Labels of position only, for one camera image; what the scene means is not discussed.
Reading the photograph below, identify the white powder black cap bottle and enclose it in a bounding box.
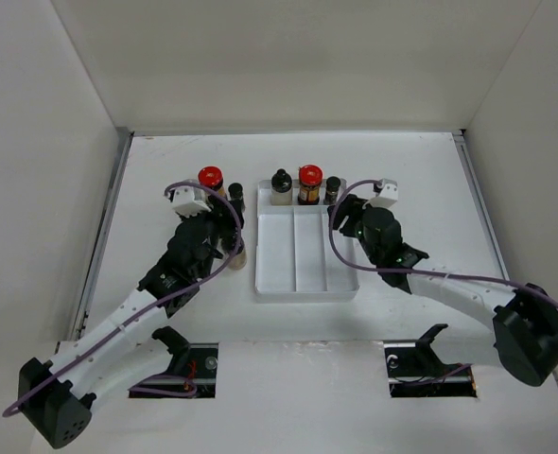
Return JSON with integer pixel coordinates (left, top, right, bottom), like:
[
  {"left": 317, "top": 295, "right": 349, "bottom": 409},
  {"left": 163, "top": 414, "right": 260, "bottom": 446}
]
[{"left": 270, "top": 168, "right": 292, "bottom": 206}]

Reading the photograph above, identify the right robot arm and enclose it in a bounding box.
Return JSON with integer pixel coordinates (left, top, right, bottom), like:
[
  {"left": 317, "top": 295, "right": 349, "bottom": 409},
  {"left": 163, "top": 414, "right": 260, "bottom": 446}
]
[{"left": 328, "top": 194, "right": 558, "bottom": 387}]

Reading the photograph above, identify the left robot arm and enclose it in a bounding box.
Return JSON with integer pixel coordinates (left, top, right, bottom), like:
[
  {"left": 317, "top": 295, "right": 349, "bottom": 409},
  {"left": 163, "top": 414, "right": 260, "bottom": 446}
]
[{"left": 4, "top": 182, "right": 244, "bottom": 449}]

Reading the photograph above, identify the small black lid spice bottle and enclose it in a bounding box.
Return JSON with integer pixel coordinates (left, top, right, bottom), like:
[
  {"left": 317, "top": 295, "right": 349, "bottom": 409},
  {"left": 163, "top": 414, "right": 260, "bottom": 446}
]
[{"left": 228, "top": 183, "right": 245, "bottom": 226}]

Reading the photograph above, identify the black knob cap bottle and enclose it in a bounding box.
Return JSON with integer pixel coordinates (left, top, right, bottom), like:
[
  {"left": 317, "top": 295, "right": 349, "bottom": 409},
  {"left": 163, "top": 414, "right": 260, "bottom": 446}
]
[{"left": 228, "top": 242, "right": 247, "bottom": 271}]

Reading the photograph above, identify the red lid chili sauce jar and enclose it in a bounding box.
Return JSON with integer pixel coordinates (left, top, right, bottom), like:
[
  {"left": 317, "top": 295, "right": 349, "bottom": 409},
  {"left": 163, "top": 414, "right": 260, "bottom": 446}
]
[{"left": 198, "top": 166, "right": 226, "bottom": 197}]

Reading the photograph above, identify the white plastic organizer tray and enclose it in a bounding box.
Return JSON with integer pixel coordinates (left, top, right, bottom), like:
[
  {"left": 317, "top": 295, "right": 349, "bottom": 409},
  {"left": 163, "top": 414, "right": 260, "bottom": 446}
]
[{"left": 254, "top": 180, "right": 359, "bottom": 304}]

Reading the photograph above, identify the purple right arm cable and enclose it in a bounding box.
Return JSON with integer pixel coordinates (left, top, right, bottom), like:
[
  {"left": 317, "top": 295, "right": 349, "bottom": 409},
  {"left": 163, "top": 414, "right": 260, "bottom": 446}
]
[{"left": 326, "top": 178, "right": 558, "bottom": 362}]

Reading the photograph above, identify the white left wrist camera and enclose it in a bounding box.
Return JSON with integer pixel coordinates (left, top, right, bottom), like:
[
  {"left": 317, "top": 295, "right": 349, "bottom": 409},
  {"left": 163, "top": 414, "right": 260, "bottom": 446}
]
[{"left": 167, "top": 185, "right": 211, "bottom": 218}]

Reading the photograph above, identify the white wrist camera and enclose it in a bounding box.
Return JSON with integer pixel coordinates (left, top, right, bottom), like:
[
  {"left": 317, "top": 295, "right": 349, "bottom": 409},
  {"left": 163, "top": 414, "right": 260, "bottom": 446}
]
[
  {"left": 368, "top": 178, "right": 399, "bottom": 209},
  {"left": 167, "top": 185, "right": 211, "bottom": 218}
]

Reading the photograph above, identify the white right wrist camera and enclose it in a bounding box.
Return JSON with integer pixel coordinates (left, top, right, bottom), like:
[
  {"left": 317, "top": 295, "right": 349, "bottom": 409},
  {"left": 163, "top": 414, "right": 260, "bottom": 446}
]
[{"left": 368, "top": 178, "right": 399, "bottom": 209}]

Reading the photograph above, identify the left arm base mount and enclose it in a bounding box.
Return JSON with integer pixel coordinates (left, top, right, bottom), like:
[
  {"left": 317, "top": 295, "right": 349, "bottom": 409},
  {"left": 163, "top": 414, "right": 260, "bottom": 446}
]
[{"left": 129, "top": 326, "right": 219, "bottom": 399}]

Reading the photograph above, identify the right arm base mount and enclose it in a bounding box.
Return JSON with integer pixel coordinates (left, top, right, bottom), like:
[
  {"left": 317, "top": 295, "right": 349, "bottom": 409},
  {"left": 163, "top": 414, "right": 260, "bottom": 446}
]
[{"left": 383, "top": 323, "right": 478, "bottom": 398}]

